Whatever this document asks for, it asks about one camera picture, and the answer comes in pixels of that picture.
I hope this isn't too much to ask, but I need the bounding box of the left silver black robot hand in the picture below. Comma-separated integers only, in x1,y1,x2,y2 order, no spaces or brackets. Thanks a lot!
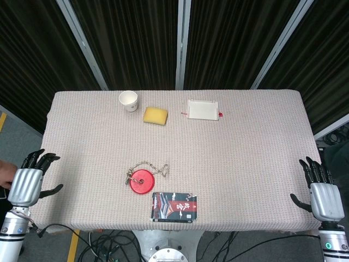
7,148,64,207

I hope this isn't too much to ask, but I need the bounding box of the bare person hand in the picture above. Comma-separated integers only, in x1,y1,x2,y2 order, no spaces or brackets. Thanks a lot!
0,160,17,189

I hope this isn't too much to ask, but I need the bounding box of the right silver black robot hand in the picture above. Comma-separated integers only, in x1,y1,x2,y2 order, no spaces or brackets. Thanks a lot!
290,156,346,222

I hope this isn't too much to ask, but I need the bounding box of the red disc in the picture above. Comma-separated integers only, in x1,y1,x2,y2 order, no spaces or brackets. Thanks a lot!
129,169,156,195

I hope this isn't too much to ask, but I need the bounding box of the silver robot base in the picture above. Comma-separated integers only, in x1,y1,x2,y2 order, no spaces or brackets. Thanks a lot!
132,230,204,262

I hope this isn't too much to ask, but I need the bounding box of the beige woven tablecloth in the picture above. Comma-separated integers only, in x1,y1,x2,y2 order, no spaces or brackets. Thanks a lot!
32,90,322,233

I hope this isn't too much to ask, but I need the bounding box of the dark ribbed partition panel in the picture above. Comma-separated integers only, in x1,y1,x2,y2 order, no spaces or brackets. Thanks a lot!
69,0,180,91
0,0,107,134
184,0,303,90
258,0,349,134

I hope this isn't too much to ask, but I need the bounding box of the white paper cup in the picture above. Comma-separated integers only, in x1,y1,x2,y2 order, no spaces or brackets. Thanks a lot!
118,90,139,113

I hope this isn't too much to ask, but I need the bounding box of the yellow sponge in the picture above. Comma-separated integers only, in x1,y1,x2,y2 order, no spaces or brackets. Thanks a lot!
143,106,169,127

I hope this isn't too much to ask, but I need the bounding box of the dark postcard box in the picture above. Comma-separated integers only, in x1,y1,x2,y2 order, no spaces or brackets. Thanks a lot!
149,192,198,223

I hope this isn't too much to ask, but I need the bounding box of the white plastic tray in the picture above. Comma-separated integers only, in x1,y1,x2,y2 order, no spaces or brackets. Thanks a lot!
186,99,221,121

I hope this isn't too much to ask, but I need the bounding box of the aluminium partition post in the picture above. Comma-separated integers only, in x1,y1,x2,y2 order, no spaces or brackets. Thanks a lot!
176,0,191,90
313,113,349,140
250,0,316,90
56,0,110,91

